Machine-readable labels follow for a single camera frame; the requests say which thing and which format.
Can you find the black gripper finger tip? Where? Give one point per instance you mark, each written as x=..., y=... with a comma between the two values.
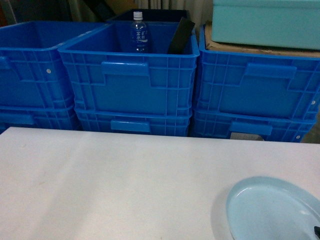
x=317, y=231

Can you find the light blue oval tray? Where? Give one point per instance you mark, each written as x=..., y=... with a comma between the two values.
x=267, y=208

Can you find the blue crate bottom right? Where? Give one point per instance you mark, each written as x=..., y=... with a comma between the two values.
x=220, y=125

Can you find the blue crate top right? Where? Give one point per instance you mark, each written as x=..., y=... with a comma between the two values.
x=261, y=85

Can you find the blue crate bottom middle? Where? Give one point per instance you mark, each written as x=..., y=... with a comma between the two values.
x=173, y=124

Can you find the teal plastic box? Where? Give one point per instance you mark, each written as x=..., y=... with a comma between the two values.
x=273, y=23

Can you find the black flat panel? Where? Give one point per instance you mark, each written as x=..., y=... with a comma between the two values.
x=181, y=36

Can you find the blue crate top middle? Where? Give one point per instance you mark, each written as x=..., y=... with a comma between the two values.
x=107, y=75

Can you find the clear water bottle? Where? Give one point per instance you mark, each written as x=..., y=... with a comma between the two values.
x=139, y=34

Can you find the dark blue rear crate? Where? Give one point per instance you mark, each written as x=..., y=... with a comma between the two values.
x=153, y=16

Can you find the blue crate bottom left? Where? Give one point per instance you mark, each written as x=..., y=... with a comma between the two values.
x=43, y=118

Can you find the blue crate top left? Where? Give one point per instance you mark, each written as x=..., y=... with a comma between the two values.
x=32, y=73

